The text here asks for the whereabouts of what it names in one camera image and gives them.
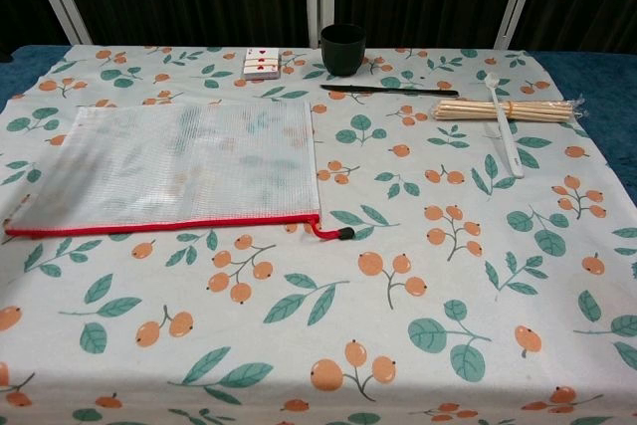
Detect white mesh zipper pouch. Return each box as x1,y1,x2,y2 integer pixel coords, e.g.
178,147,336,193
4,99,356,243

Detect deck of playing cards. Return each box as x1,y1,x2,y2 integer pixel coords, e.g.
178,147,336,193
242,46,283,82

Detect fruit and leaf print tablecloth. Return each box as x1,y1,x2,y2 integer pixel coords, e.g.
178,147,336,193
0,44,637,425

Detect dark green plastic cup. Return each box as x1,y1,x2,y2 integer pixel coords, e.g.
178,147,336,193
319,23,368,78

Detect wrapped bundle of wooden sticks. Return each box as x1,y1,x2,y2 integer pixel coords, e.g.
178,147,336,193
433,94,586,126

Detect white long-handled spoon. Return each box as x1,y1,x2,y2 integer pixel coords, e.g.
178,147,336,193
483,71,527,179

